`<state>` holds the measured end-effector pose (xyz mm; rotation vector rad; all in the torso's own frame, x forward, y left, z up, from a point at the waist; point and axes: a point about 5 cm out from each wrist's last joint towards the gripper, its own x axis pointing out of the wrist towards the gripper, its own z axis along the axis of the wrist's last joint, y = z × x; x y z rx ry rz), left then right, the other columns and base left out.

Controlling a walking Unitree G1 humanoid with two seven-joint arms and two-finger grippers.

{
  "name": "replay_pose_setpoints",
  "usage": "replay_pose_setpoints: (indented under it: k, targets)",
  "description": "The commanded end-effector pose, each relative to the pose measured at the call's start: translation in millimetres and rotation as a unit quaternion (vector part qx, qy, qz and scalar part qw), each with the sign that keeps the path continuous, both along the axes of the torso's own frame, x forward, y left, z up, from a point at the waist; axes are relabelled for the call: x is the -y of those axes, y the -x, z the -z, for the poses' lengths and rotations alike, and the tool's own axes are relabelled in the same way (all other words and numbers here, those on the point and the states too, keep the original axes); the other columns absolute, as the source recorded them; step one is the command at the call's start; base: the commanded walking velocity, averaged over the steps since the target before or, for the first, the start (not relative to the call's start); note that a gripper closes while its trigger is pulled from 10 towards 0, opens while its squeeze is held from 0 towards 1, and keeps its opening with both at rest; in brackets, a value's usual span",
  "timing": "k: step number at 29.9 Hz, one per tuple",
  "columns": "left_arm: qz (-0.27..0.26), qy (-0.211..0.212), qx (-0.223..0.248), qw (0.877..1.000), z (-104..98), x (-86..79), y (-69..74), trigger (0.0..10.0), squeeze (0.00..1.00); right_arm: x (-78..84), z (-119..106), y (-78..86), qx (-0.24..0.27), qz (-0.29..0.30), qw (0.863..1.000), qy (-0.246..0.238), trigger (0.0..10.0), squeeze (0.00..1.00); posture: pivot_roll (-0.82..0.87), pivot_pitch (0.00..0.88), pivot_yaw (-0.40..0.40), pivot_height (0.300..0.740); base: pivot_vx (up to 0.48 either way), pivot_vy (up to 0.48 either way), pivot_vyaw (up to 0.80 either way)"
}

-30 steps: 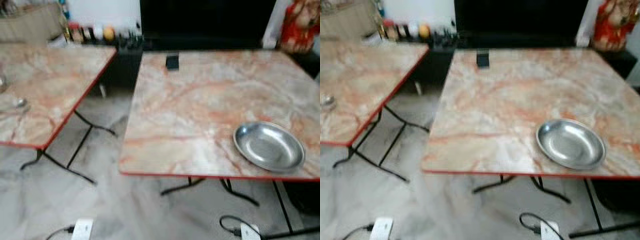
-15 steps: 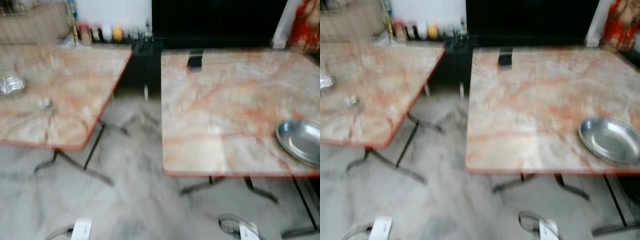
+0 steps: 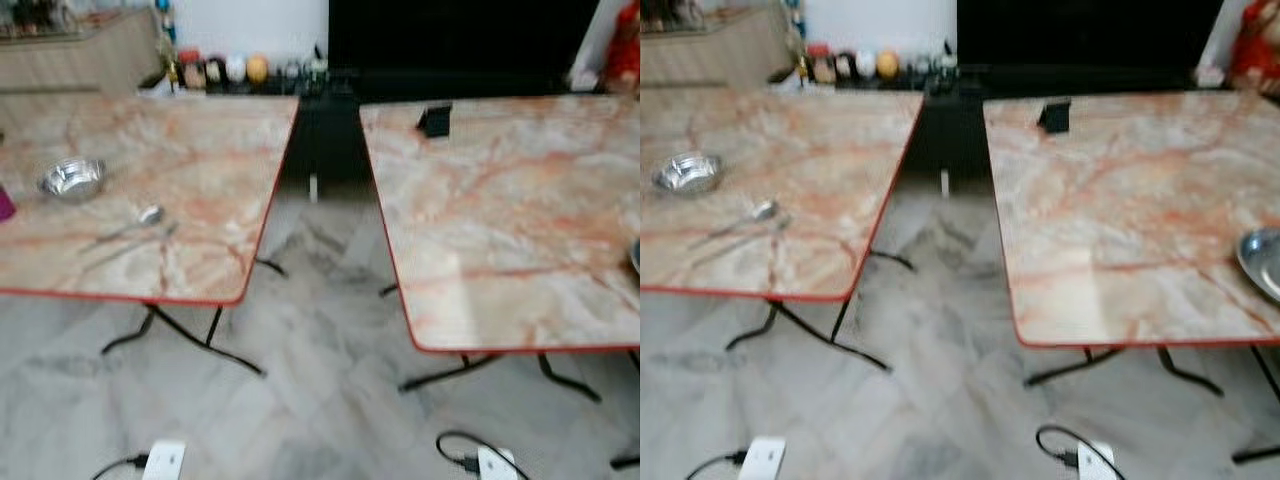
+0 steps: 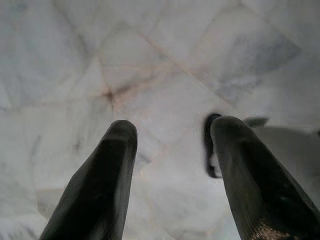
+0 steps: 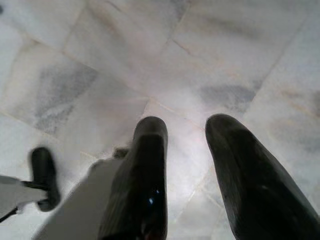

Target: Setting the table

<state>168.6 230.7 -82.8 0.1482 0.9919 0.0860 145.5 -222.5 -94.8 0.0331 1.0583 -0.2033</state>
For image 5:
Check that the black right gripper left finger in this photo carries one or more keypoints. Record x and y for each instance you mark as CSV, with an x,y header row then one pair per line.
x,y
145,190

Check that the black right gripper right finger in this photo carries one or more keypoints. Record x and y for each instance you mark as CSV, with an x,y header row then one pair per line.
x,y
255,190

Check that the grey robot right leg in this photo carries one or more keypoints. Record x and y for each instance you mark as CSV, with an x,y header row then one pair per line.
x,y
82,200

